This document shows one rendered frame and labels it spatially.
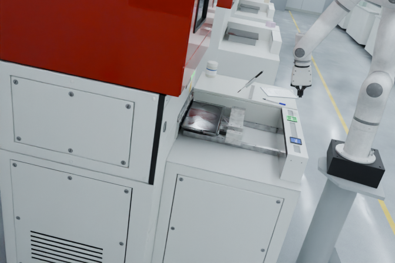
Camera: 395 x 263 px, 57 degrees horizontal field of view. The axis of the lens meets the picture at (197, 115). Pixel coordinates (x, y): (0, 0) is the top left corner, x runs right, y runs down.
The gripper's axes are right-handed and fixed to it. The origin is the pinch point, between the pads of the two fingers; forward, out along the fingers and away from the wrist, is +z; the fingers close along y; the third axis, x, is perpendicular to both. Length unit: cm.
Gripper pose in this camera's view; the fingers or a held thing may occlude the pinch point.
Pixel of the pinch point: (300, 93)
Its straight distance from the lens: 199.9
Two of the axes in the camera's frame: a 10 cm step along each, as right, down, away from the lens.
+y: 9.9, 0.2, -1.7
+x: 1.6, -4.0, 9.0
